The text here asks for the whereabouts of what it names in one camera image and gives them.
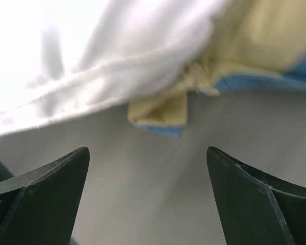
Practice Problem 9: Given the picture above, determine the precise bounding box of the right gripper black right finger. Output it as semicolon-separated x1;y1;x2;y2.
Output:
207;147;306;244

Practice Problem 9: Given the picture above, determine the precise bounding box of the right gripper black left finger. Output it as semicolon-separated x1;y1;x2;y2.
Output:
0;146;89;245

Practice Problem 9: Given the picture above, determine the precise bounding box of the white pillow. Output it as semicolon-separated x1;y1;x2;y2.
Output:
0;1;224;136

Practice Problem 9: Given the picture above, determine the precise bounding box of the checkered blue beige white pillowcase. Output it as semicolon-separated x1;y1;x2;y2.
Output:
127;1;306;136

